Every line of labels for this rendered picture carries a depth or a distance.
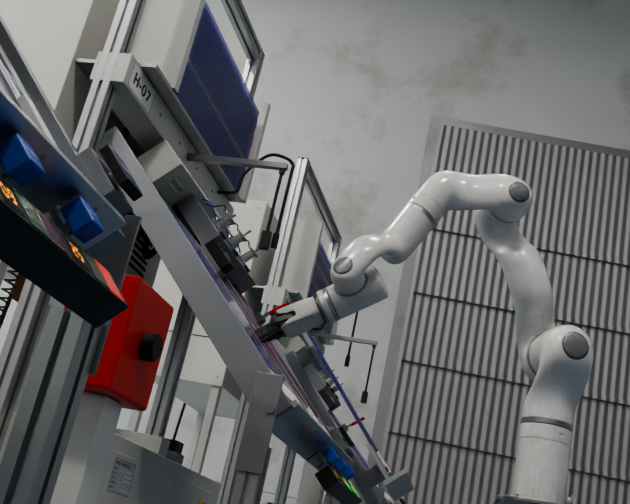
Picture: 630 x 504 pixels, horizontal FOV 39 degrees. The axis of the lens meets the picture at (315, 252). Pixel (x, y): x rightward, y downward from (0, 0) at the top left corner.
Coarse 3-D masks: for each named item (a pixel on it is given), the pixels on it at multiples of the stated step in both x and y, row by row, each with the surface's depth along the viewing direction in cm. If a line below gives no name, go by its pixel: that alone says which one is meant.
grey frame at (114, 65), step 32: (128, 0) 193; (128, 32) 189; (96, 64) 187; (128, 64) 185; (256, 64) 269; (96, 96) 184; (128, 96) 189; (96, 128) 181; (128, 128) 204; (160, 128) 203; (32, 288) 170; (32, 320) 167; (192, 320) 244; (0, 384) 164; (160, 384) 236; (0, 416) 161; (160, 416) 233; (0, 448) 162; (256, 480) 147
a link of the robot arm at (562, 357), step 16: (544, 336) 210; (560, 336) 205; (576, 336) 205; (544, 352) 206; (560, 352) 204; (576, 352) 204; (592, 352) 206; (544, 368) 206; (560, 368) 204; (576, 368) 204; (544, 384) 206; (560, 384) 205; (576, 384) 206; (528, 400) 209; (544, 400) 206; (560, 400) 206; (576, 400) 208; (528, 416) 207; (544, 416) 205; (560, 416) 205
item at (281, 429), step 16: (288, 416) 159; (304, 416) 164; (272, 432) 161; (288, 432) 167; (304, 432) 172; (320, 432) 179; (304, 448) 181; (320, 448) 188; (336, 448) 196; (320, 464) 199; (352, 464) 216
